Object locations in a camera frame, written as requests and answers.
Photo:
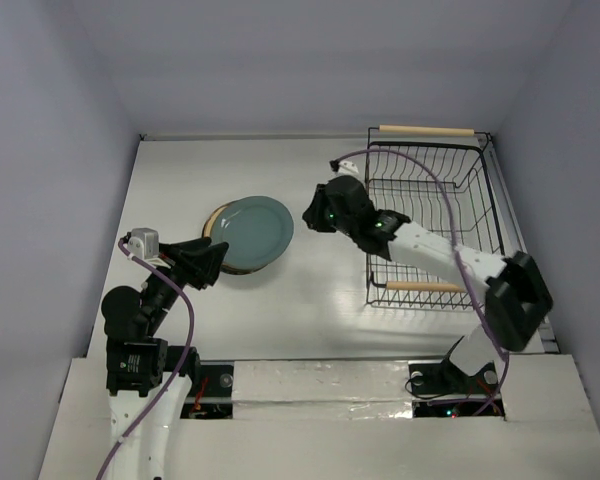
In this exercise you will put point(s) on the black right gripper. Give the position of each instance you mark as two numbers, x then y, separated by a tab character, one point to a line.
315	209

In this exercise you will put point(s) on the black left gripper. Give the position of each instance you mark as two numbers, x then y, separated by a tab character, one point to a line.
197	262

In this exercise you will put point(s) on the teal green ridged plate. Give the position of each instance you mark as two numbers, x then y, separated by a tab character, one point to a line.
281	210

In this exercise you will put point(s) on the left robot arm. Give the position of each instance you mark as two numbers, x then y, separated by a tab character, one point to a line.
151	362

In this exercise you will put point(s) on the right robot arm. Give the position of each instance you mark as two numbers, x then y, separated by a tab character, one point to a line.
508	294

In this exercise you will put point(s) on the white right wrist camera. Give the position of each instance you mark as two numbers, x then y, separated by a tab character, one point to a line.
344	168

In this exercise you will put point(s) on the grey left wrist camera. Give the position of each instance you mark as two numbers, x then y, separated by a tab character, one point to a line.
143	243

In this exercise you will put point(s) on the black wire dish rack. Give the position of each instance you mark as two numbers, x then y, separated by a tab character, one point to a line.
427	177

